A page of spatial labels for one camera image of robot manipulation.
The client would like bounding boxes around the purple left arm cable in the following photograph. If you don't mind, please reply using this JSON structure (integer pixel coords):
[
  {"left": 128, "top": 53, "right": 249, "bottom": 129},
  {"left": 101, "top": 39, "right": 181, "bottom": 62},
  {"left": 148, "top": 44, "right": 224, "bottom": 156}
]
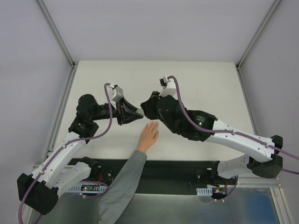
[{"left": 18, "top": 83, "right": 116, "bottom": 224}]

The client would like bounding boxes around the aluminium rail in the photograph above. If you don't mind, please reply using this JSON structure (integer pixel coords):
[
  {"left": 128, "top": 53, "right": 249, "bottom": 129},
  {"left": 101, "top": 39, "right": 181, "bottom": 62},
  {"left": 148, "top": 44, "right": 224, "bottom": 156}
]
[{"left": 237, "top": 177, "right": 282, "bottom": 188}]

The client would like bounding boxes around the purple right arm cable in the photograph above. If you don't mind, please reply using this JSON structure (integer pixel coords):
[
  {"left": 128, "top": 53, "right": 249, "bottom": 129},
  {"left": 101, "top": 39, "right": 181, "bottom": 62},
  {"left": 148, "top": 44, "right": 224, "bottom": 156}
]
[{"left": 167, "top": 75, "right": 299, "bottom": 175}]

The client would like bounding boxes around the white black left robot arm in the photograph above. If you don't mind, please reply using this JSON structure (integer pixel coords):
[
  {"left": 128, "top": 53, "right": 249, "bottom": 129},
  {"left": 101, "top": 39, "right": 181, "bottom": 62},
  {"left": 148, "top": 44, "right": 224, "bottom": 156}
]
[{"left": 17, "top": 94, "right": 144, "bottom": 215}]

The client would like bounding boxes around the right aluminium frame post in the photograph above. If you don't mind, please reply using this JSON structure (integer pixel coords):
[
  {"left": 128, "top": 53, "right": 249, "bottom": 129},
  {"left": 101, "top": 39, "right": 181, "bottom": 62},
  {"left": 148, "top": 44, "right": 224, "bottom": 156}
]
[{"left": 235, "top": 0, "right": 283, "bottom": 70}]

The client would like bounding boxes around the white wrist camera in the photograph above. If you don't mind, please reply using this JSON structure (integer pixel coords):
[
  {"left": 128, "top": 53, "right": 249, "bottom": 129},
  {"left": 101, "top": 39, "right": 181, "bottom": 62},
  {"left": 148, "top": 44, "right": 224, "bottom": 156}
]
[
  {"left": 108, "top": 84, "right": 123, "bottom": 109},
  {"left": 159, "top": 76, "right": 177, "bottom": 97}
]

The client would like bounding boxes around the left aluminium frame post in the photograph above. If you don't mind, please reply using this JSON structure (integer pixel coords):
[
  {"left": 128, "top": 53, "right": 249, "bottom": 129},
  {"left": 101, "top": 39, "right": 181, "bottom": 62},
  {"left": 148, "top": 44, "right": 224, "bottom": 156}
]
[{"left": 35, "top": 0, "right": 79, "bottom": 70}]

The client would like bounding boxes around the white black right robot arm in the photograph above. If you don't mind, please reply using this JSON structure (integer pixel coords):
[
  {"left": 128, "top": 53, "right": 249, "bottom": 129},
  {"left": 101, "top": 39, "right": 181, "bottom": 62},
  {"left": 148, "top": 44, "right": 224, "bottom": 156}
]
[{"left": 141, "top": 91, "right": 283, "bottom": 186}]

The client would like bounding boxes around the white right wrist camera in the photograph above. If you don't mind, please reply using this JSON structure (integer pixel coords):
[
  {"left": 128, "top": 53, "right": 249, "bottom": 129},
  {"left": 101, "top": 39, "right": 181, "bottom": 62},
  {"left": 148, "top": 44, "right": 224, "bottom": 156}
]
[{"left": 159, "top": 76, "right": 177, "bottom": 97}]

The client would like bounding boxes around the white right cable duct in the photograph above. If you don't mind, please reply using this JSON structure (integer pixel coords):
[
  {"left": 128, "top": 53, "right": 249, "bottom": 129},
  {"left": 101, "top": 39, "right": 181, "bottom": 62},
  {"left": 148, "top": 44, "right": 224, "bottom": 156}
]
[{"left": 196, "top": 187, "right": 213, "bottom": 196}]

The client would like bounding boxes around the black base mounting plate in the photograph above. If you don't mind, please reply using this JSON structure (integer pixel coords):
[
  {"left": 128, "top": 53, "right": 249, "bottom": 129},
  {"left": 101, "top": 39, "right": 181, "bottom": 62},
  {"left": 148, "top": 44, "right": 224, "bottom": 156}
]
[{"left": 65, "top": 158, "right": 241, "bottom": 196}]

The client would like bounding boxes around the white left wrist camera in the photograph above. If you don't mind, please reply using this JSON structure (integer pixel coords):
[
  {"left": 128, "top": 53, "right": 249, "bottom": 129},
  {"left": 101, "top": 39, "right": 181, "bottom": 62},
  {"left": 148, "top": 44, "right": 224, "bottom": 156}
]
[{"left": 108, "top": 84, "right": 123, "bottom": 109}]

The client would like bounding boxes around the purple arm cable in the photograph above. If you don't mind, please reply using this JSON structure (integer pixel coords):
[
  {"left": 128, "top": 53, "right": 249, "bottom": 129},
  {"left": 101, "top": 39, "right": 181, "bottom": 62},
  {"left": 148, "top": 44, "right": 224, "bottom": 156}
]
[
  {"left": 18, "top": 83, "right": 116, "bottom": 224},
  {"left": 167, "top": 75, "right": 299, "bottom": 175}
]

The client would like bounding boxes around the mannequin hand with nails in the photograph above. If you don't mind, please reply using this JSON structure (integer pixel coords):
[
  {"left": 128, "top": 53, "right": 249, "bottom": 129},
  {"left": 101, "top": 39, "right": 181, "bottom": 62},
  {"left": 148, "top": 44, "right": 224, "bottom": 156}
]
[{"left": 137, "top": 122, "right": 159, "bottom": 153}]

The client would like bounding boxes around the grey sleeved forearm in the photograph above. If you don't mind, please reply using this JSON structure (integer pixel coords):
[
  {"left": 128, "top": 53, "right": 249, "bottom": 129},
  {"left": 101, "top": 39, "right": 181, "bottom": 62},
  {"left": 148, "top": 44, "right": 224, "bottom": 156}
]
[{"left": 99, "top": 150, "right": 147, "bottom": 224}]

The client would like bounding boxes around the aluminium frame post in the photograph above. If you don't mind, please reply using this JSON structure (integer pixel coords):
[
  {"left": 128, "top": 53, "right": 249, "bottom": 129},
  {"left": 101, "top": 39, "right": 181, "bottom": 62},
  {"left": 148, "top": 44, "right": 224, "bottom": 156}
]
[
  {"left": 235, "top": 0, "right": 283, "bottom": 70},
  {"left": 35, "top": 0, "right": 79, "bottom": 70}
]

